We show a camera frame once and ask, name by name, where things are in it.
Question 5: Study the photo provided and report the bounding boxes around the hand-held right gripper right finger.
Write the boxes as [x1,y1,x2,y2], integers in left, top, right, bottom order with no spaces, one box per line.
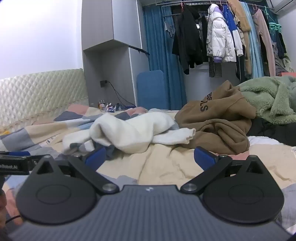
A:
[180,146,269,194]

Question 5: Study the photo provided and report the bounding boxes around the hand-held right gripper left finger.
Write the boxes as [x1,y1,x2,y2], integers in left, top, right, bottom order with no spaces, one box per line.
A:
[32,146,120,194]

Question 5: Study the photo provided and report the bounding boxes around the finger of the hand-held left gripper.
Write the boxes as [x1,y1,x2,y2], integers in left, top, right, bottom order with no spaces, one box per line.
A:
[0,151,31,157]

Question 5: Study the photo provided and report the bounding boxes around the cream blue-striped sweater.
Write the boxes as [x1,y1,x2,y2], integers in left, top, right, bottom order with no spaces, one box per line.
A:
[62,113,196,155]

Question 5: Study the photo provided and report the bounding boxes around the green clothes hangers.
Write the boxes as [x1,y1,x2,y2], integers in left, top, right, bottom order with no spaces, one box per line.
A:
[263,6,283,33]

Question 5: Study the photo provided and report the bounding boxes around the patchwork quilt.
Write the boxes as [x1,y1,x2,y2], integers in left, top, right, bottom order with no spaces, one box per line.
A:
[0,104,296,233]

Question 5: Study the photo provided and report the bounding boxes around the brown hoodie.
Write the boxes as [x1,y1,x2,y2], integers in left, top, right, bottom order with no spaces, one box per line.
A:
[174,80,257,155]

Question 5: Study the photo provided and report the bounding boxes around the group of small bottles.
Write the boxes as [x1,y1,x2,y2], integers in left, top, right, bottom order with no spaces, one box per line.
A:
[97,100,121,111]

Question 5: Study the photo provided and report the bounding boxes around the cream quilted headboard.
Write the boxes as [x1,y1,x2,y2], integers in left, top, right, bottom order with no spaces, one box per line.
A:
[0,68,90,131]

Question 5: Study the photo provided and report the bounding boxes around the black garment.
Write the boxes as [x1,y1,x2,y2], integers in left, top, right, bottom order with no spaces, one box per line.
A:
[246,117,296,147]

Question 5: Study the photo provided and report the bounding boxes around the blue padded board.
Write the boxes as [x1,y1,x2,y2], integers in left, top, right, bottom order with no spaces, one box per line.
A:
[137,70,171,111]

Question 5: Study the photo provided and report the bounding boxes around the grey striped hanging garment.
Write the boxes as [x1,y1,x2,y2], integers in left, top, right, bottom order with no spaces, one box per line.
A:
[208,60,223,78]

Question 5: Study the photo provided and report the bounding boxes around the green fleece garment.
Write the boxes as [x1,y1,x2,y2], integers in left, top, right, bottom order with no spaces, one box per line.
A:
[238,76,296,126]

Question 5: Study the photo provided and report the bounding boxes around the grey wardrobe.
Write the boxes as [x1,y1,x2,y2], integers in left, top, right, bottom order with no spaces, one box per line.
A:
[82,0,150,108]

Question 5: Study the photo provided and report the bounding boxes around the blue curtain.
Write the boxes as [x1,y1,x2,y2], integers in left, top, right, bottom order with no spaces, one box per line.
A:
[142,4,188,111]

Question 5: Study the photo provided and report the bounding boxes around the light blue hanging garment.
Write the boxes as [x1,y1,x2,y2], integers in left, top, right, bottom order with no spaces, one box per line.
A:
[241,2,264,78]

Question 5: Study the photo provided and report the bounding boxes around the white puffer jacket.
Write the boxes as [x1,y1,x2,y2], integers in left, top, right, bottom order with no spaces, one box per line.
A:
[206,3,237,63]

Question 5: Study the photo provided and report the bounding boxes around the dark hanging garment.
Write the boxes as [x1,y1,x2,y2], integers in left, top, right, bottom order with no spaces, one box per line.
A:
[270,32,287,60]

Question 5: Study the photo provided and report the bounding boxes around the grey denim hanging garment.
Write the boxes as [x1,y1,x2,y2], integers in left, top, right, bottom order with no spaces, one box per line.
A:
[163,19,175,38]

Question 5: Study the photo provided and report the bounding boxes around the tan hanging coat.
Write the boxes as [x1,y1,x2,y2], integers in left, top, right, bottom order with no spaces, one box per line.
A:
[227,0,253,75]

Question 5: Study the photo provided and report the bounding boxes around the white air conditioner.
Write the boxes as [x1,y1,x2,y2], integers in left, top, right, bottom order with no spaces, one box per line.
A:
[266,0,296,13]

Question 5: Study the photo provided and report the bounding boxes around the black power cable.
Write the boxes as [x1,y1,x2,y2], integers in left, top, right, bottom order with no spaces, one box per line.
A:
[107,81,137,107]

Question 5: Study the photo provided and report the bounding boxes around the metal clothes rail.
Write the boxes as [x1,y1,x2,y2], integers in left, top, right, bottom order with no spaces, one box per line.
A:
[154,0,274,12]

